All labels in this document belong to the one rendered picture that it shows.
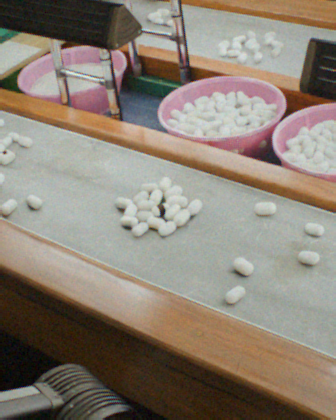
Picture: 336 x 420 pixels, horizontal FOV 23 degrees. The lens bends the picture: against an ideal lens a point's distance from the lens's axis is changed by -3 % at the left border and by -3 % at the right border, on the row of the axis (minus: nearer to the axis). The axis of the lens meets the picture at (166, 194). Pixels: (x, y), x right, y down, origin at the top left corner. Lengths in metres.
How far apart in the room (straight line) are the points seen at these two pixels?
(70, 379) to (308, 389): 0.32
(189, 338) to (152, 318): 0.07
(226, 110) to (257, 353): 0.75
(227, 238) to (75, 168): 0.40
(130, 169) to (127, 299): 0.41
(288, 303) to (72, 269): 0.35
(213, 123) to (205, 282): 0.49
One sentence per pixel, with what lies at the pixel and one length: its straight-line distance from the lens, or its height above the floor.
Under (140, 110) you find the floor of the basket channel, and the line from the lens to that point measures 1.96.
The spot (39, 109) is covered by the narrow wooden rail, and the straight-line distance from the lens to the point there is 1.87.
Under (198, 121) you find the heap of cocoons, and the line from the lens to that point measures 1.75.
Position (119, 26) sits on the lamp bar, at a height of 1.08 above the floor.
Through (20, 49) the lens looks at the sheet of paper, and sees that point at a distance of 2.17.
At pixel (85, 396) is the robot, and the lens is 1.11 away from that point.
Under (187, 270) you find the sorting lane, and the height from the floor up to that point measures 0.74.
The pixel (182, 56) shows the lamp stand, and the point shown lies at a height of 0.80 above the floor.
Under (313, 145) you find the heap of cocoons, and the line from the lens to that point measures 1.65.
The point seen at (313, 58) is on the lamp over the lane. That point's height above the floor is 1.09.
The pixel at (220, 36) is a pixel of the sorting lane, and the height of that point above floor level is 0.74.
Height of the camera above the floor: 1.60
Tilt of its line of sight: 34 degrees down
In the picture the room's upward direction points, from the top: 9 degrees counter-clockwise
